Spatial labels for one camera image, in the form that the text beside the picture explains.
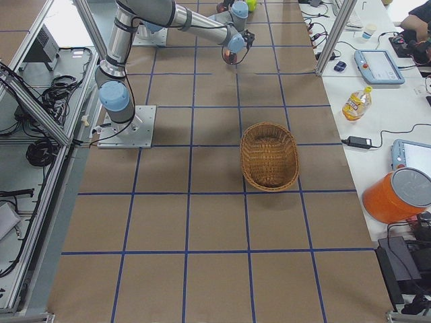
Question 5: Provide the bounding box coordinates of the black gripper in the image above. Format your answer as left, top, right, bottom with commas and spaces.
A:
243, 30, 255, 48

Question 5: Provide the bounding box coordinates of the red apple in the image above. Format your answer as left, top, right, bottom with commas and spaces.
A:
224, 50, 237, 65
216, 3, 228, 13

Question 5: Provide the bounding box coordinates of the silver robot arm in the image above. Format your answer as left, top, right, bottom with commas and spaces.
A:
129, 1, 236, 44
95, 0, 255, 124

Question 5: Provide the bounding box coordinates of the woven wicker basket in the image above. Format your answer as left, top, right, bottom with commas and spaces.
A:
240, 122, 299, 192

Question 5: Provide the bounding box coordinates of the green apple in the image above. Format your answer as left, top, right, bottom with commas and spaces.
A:
245, 0, 258, 12

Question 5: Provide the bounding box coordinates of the paper cup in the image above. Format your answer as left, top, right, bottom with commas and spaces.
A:
362, 24, 377, 41

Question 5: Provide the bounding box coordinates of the orange juice bottle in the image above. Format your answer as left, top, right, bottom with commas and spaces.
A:
342, 85, 373, 121

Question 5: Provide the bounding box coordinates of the blue teach pendant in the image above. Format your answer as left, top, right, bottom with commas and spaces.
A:
354, 50, 405, 85
391, 139, 431, 176

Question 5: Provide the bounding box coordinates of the black power adapter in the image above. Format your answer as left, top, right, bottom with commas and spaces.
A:
347, 136, 372, 149

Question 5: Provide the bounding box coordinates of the grey electronics box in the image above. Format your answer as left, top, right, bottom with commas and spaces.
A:
23, 24, 59, 71

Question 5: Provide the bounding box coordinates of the orange bucket with grey lid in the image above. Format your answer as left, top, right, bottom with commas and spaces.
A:
362, 168, 430, 224

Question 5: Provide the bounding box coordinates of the black box device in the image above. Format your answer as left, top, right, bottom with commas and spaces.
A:
375, 236, 422, 312

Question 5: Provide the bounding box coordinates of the aluminium frame post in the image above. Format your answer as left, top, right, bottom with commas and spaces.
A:
315, 0, 357, 77

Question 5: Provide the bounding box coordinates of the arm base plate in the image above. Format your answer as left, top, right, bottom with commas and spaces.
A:
96, 106, 156, 149
133, 24, 168, 47

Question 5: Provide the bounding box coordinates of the black coiled cable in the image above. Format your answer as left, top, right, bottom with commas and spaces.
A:
26, 138, 57, 168

